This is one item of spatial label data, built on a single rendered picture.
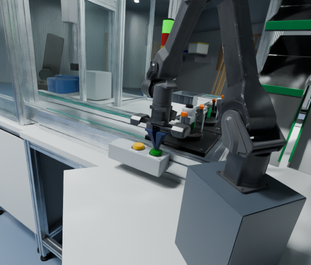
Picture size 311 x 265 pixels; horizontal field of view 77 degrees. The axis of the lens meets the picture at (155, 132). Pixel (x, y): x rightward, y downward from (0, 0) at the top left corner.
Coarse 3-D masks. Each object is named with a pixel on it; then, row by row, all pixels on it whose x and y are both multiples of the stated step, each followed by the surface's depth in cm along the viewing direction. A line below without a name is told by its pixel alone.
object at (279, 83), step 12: (288, 36) 68; (300, 36) 66; (276, 48) 69; (288, 48) 70; (300, 48) 68; (276, 60) 70; (288, 60) 69; (300, 60) 67; (264, 72) 65; (276, 72) 64; (288, 72) 62; (300, 72) 61; (264, 84) 60; (276, 84) 58; (288, 84) 57; (300, 84) 56; (300, 96) 51
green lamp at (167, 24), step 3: (165, 21) 82; (168, 21) 82; (171, 21) 82; (165, 24) 83; (168, 24) 82; (171, 24) 83; (162, 27) 85; (165, 27) 83; (168, 27) 83; (171, 27) 83; (162, 30) 85; (165, 30) 83; (168, 30) 83
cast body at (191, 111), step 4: (188, 104) 78; (184, 108) 76; (188, 108) 75; (192, 108) 76; (188, 112) 76; (192, 112) 75; (180, 116) 76; (188, 116) 76; (192, 116) 76; (180, 120) 77; (188, 120) 75; (192, 120) 78; (188, 124) 76
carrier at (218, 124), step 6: (204, 108) 99; (210, 108) 102; (210, 114) 104; (216, 114) 100; (198, 120) 96; (204, 120) 97; (210, 120) 98; (216, 120) 100; (198, 126) 94; (204, 126) 95; (210, 126) 96; (216, 126) 97; (216, 132) 88
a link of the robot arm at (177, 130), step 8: (152, 104) 58; (160, 104) 56; (168, 104) 56; (152, 112) 58; (160, 112) 57; (168, 112) 57; (136, 120) 61; (144, 120) 62; (152, 120) 58; (160, 120) 57; (168, 120) 59; (176, 128) 55; (184, 128) 55; (176, 136) 55; (184, 136) 55
